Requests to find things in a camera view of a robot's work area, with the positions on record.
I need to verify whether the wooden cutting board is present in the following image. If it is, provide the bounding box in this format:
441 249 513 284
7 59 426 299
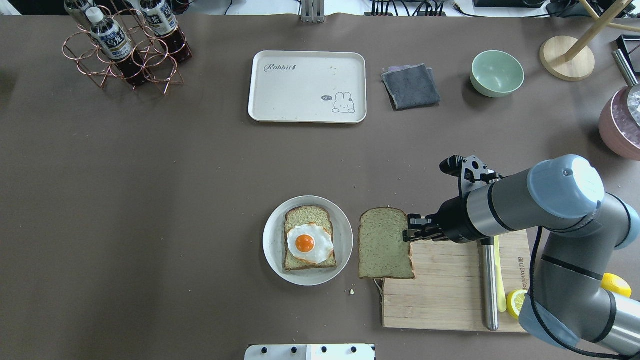
382 230 531 333

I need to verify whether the fried egg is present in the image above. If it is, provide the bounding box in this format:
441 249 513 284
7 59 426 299
285 222 334 264

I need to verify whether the black gripper camera mount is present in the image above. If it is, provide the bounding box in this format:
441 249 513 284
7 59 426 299
439 155 505 197

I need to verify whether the tea bottle front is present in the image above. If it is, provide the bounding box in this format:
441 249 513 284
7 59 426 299
85 6 147 87

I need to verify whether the bread slice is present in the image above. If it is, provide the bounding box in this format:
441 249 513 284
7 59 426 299
358 207 415 280
282 205 338 272

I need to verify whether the copper wire bottle rack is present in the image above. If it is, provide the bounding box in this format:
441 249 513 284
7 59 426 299
62 0 193 94

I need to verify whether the yellow lemon left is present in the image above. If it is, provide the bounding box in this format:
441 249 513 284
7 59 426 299
600 272 633 298

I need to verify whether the mint green bowl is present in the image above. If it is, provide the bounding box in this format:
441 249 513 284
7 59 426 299
470 50 525 98

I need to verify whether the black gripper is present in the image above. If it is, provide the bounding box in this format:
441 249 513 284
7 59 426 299
403 196 473 244

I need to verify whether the folded grey cloth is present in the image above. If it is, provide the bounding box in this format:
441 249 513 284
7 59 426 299
381 63 441 111

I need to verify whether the tea bottle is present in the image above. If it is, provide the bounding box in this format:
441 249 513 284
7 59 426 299
85 6 147 87
139 0 193 63

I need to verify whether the pink bowl with ice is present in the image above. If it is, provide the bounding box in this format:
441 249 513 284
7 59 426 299
598 86 640 161

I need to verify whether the wooden mug tree stand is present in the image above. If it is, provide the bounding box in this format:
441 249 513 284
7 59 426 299
539 0 640 82

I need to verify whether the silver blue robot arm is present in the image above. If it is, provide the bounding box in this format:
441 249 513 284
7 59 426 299
403 154 640 360

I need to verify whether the tea bottle back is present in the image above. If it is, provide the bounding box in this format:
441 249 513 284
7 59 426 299
139 0 193 63

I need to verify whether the cream rabbit tray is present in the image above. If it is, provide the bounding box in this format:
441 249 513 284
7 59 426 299
247 50 367 125

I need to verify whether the halved lemon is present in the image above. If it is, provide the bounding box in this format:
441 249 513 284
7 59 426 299
506 289 528 321

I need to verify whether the bread slice on plate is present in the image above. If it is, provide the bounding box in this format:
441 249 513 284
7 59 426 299
282 205 338 272

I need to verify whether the white round plate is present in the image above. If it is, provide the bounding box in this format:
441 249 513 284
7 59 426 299
263 195 354 286

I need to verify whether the metal ice scoop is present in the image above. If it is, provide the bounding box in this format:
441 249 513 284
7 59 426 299
612 48 640 126

